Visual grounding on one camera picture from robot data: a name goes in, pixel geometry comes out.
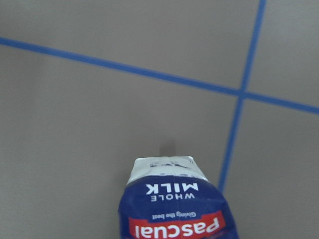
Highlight milk carton blue white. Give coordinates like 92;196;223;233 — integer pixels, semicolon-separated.
118;156;239;239

